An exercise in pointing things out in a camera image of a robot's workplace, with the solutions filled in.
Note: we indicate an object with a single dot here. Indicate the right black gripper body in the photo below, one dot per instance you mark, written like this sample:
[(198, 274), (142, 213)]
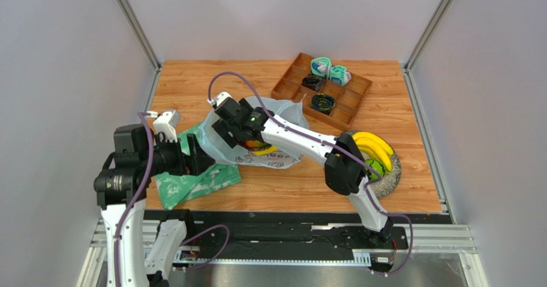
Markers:
[(230, 130)]

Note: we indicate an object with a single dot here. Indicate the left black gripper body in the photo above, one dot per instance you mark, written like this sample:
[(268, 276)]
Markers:
[(182, 163)]

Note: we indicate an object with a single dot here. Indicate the red green fake mango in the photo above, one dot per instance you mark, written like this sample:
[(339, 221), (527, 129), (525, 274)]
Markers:
[(255, 144)]

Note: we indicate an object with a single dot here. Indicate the translucent printed plastic bag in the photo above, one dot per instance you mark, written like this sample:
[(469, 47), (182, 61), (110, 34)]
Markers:
[(222, 153)]

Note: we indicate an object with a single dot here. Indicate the yellow fake banana bunch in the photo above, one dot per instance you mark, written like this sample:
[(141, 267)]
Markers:
[(375, 147)]

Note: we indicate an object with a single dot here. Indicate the green fake watermelon ball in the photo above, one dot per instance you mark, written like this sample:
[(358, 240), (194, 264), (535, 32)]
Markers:
[(377, 166)]

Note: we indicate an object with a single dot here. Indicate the single yellow fake banana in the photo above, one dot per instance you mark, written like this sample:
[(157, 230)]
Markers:
[(265, 151)]

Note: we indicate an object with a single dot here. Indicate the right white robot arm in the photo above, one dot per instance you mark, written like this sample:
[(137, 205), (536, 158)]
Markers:
[(345, 169)]

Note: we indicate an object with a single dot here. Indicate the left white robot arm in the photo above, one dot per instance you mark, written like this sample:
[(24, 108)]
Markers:
[(121, 195)]

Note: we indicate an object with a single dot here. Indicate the green white folded cloth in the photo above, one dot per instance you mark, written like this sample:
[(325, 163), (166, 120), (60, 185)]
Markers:
[(174, 190)]

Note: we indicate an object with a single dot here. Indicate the black item in tray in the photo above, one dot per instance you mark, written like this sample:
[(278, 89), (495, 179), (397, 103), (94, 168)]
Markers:
[(313, 82)]

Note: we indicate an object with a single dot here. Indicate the teal white rolled sock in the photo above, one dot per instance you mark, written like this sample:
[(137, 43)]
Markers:
[(321, 66), (340, 75)]

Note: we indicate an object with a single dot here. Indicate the brown wooden compartment tray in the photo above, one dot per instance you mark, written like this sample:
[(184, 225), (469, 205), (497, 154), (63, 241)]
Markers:
[(334, 105)]

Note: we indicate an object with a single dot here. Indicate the speckled round plate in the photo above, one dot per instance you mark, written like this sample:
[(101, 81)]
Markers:
[(389, 182)]

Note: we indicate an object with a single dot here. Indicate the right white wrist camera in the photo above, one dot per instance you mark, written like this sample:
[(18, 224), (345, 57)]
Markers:
[(218, 99)]

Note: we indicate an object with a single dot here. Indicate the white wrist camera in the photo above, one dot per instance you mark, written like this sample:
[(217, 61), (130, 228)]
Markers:
[(165, 125), (218, 99)]

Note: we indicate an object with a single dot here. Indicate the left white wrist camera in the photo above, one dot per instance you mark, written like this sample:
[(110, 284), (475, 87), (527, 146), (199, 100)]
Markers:
[(165, 125)]

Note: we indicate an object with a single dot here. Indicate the aluminium frame rail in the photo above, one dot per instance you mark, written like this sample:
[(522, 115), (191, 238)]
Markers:
[(440, 253)]

